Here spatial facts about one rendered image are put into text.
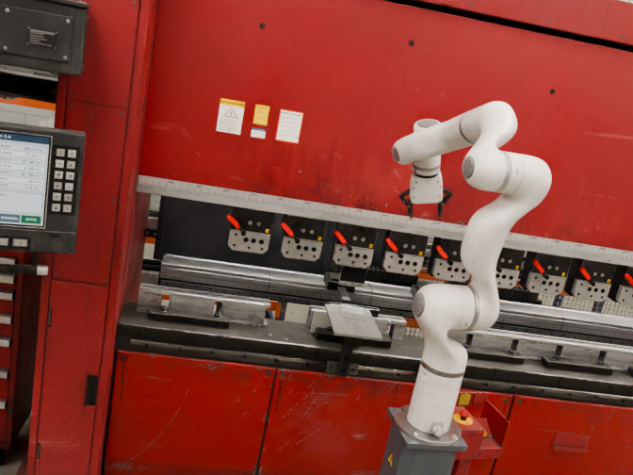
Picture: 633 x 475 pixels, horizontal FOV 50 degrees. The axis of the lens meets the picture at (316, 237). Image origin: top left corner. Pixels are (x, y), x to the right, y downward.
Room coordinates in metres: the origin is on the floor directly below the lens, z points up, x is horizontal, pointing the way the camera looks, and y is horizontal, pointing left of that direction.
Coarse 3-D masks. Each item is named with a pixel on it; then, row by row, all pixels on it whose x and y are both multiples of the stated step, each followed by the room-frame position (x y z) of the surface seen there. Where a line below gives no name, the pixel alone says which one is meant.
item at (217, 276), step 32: (192, 288) 2.66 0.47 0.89; (224, 288) 2.68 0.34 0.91; (256, 288) 2.70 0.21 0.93; (288, 288) 2.72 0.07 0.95; (320, 288) 2.75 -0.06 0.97; (384, 288) 2.85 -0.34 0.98; (512, 320) 2.90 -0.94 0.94; (544, 320) 2.92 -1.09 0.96; (576, 320) 2.95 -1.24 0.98; (608, 320) 3.02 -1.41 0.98
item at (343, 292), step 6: (324, 276) 2.80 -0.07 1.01; (330, 276) 2.74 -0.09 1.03; (336, 276) 2.74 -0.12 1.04; (324, 282) 2.78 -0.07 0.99; (330, 282) 2.70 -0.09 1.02; (336, 282) 2.71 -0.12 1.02; (330, 288) 2.70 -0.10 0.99; (336, 288) 2.71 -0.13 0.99; (342, 288) 2.69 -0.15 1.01; (348, 288) 2.71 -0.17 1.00; (354, 288) 2.72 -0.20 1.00; (342, 294) 2.62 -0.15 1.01; (348, 294) 2.64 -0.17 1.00; (342, 300) 2.57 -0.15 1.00; (348, 300) 2.57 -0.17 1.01
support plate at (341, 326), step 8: (328, 304) 2.49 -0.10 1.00; (328, 312) 2.41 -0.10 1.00; (336, 312) 2.43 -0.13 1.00; (368, 312) 2.49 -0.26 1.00; (336, 320) 2.35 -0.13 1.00; (344, 320) 2.36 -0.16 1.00; (352, 320) 2.38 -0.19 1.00; (360, 320) 2.39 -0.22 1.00; (368, 320) 2.41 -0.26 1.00; (336, 328) 2.28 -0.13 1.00; (344, 328) 2.29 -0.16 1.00; (352, 328) 2.30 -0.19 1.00; (360, 328) 2.32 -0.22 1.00; (368, 328) 2.33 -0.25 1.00; (376, 328) 2.35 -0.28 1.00; (352, 336) 2.25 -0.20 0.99; (360, 336) 2.25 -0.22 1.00; (368, 336) 2.26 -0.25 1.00; (376, 336) 2.27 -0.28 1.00
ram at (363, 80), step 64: (192, 0) 2.36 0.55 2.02; (256, 0) 2.40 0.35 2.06; (320, 0) 2.43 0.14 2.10; (192, 64) 2.37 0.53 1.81; (256, 64) 2.40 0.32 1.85; (320, 64) 2.44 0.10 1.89; (384, 64) 2.48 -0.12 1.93; (448, 64) 2.52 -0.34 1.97; (512, 64) 2.56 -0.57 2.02; (576, 64) 2.60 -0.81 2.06; (192, 128) 2.37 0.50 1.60; (320, 128) 2.45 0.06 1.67; (384, 128) 2.49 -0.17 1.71; (576, 128) 2.61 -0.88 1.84; (192, 192) 2.38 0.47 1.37; (256, 192) 2.42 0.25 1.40; (320, 192) 2.45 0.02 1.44; (384, 192) 2.50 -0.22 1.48; (576, 192) 2.62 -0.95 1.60; (576, 256) 2.64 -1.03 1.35
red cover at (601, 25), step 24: (408, 0) 2.55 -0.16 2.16; (432, 0) 2.48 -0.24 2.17; (456, 0) 2.50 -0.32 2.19; (480, 0) 2.51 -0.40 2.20; (504, 0) 2.52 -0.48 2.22; (528, 0) 2.54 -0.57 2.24; (552, 0) 2.55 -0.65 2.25; (576, 0) 2.57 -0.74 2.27; (600, 0) 2.58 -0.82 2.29; (528, 24) 2.56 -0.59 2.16; (552, 24) 2.56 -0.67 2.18; (576, 24) 2.57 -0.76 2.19; (600, 24) 2.59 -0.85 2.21; (624, 24) 2.60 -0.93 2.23
